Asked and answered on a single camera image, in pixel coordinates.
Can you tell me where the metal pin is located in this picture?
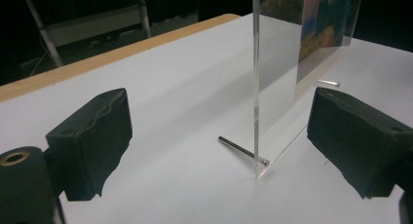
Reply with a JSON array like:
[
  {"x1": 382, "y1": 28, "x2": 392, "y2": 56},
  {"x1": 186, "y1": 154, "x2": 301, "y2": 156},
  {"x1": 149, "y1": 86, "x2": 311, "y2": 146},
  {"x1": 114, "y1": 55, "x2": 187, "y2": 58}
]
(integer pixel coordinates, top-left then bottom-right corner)
[
  {"x1": 317, "y1": 79, "x2": 342, "y2": 88},
  {"x1": 217, "y1": 135, "x2": 270, "y2": 168}
]

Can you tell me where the clear acrylic photo frame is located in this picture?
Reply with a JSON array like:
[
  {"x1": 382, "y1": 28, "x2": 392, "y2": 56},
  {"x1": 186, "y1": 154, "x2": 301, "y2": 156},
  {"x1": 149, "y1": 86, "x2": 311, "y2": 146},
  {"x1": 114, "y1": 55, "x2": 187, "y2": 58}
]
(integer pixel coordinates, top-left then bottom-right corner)
[{"x1": 251, "y1": 0, "x2": 364, "y2": 181}]

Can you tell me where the wooden table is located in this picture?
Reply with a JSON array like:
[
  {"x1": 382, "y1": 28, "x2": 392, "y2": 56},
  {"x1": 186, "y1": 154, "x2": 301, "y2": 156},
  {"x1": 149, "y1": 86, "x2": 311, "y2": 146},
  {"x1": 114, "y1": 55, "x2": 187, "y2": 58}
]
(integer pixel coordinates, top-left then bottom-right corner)
[{"x1": 0, "y1": 13, "x2": 242, "y2": 103}]

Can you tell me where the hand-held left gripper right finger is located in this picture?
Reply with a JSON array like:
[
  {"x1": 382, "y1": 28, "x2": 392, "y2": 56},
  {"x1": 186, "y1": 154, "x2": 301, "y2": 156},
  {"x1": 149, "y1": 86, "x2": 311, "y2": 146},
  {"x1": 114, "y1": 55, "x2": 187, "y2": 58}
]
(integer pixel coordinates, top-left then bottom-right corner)
[{"x1": 306, "y1": 87, "x2": 413, "y2": 199}]

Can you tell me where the white board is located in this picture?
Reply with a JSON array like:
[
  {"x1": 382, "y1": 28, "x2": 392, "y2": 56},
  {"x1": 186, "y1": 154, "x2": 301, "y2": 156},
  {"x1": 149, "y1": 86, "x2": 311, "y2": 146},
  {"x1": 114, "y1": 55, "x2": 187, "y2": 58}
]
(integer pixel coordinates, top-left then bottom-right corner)
[{"x1": 0, "y1": 13, "x2": 413, "y2": 224}]

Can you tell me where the white metal stand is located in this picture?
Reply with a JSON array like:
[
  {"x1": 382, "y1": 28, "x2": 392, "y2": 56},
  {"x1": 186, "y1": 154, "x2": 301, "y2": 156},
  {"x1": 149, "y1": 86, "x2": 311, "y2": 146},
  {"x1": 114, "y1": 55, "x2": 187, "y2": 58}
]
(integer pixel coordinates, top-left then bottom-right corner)
[{"x1": 19, "y1": 0, "x2": 154, "y2": 69}]

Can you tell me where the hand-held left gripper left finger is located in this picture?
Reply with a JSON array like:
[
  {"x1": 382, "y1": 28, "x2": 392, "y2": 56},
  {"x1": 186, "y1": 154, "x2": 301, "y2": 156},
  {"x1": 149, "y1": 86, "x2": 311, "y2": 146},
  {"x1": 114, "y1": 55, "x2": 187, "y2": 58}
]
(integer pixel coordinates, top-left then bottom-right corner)
[{"x1": 45, "y1": 88, "x2": 133, "y2": 203}]

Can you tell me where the photo print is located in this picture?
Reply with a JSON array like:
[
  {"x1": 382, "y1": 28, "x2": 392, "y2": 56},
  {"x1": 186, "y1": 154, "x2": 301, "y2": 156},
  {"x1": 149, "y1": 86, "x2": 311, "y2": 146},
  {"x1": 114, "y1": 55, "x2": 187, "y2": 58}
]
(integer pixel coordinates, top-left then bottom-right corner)
[{"x1": 259, "y1": 0, "x2": 364, "y2": 85}]

